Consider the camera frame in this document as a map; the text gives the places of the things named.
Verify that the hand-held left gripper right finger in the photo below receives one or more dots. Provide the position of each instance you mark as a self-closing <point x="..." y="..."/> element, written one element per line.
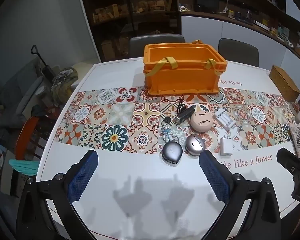
<point x="215" y="177"/>

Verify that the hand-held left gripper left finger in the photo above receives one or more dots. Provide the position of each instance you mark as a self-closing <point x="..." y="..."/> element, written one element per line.
<point x="82" y="177"/>

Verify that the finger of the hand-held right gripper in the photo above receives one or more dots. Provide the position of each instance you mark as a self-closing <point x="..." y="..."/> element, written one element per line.
<point x="288" y="159"/>

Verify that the pink round device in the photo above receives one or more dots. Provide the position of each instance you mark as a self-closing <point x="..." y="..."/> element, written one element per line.
<point x="200" y="121"/>

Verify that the orange plastic crate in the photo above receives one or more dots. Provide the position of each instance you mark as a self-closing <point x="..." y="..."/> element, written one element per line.
<point x="182" y="65"/>

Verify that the leaf print cloth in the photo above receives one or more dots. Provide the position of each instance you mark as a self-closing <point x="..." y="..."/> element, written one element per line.
<point x="296" y="135"/>

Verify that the white cup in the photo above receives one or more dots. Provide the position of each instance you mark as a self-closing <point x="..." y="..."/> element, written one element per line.
<point x="299" y="116"/>

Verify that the white cube adapter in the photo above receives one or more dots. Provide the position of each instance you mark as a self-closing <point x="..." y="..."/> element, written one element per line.
<point x="227" y="147"/>

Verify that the silver round device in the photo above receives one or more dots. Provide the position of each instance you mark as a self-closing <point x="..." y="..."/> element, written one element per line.
<point x="195" y="145"/>

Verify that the silver teardrop device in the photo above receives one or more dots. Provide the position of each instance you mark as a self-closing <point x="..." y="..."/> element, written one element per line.
<point x="172" y="153"/>

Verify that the teal cloth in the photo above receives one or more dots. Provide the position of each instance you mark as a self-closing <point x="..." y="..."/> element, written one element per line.
<point x="23" y="166"/>

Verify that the white battery charger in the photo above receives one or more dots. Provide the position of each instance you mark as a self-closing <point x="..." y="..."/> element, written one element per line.
<point x="224" y="117"/>

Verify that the wicker basket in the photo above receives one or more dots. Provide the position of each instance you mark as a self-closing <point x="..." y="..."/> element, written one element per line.
<point x="283" y="82"/>

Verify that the orange chair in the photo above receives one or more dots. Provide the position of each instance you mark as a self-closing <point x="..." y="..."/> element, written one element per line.
<point x="27" y="135"/>

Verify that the patterned tile table runner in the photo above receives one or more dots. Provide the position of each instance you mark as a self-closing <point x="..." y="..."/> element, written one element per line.
<point x="120" y="115"/>

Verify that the black key fob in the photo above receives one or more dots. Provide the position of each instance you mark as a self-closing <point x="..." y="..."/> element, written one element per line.
<point x="168" y="119"/>

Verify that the patterned cloth bag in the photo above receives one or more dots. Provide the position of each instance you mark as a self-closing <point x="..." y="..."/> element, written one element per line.
<point x="63" y="80"/>

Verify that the grey chair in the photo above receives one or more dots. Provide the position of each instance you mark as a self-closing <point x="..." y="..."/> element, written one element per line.
<point x="237" y="51"/>
<point x="140" y="46"/>

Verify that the black shovel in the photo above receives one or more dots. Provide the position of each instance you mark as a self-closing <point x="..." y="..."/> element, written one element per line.
<point x="43" y="65"/>

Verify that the dark wooden shelf unit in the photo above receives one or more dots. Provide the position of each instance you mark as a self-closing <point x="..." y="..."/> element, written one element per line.
<point x="115" y="17"/>

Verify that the long wall shelf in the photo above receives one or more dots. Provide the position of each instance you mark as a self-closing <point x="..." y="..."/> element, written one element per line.
<point x="252" y="7"/>

